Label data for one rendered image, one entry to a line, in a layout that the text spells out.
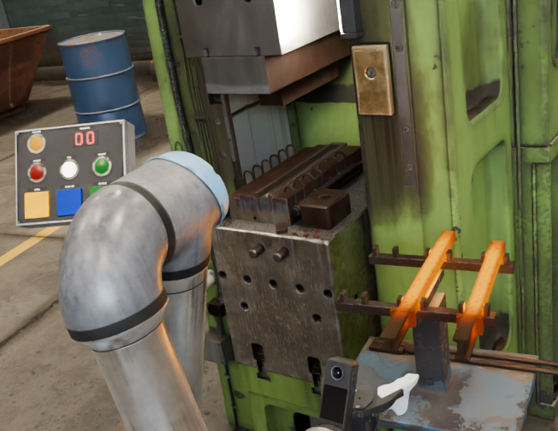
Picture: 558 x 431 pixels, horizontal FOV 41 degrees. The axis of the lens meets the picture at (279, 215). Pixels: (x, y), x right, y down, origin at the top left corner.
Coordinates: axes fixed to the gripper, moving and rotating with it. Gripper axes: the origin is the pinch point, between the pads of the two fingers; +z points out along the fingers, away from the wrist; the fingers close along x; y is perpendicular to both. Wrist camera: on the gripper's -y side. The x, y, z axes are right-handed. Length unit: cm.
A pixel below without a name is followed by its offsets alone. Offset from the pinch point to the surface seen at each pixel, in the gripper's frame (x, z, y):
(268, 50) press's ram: -45, 57, -43
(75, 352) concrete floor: -191, 99, 95
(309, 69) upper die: -45, 76, -33
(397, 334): 1.0, 8.3, -0.9
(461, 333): 12.2, 9.8, -1.9
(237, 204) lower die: -63, 59, -1
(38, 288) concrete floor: -258, 143, 95
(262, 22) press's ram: -46, 57, -49
